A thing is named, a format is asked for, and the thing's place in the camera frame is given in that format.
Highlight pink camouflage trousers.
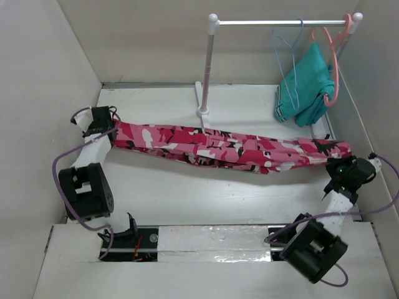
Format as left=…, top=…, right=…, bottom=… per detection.
left=114, top=122, right=352, bottom=174

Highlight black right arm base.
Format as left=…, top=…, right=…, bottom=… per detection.
left=271, top=228, right=297, bottom=262

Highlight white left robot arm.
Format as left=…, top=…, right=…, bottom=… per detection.
left=52, top=106, right=139, bottom=247

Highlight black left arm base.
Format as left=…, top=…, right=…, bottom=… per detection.
left=101, top=226, right=159, bottom=262

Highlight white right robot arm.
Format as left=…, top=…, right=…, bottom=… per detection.
left=279, top=155, right=382, bottom=284

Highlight pink plastic hanger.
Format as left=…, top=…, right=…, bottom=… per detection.
left=320, top=14, right=352, bottom=108

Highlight teal garment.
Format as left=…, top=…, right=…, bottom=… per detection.
left=274, top=42, right=335, bottom=127

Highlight white clothes rack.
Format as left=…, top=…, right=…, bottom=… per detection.
left=195, top=14, right=345, bottom=139

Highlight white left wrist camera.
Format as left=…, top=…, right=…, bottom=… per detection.
left=70, top=107, right=93, bottom=133

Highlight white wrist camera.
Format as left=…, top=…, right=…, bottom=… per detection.
left=368, top=153, right=382, bottom=173
left=70, top=107, right=93, bottom=133

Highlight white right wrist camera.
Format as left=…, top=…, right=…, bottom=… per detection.
left=368, top=153, right=382, bottom=173

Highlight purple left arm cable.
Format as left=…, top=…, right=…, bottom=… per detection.
left=51, top=106, right=122, bottom=259

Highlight blue wire hanger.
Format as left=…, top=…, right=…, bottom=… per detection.
left=271, top=18, right=305, bottom=110

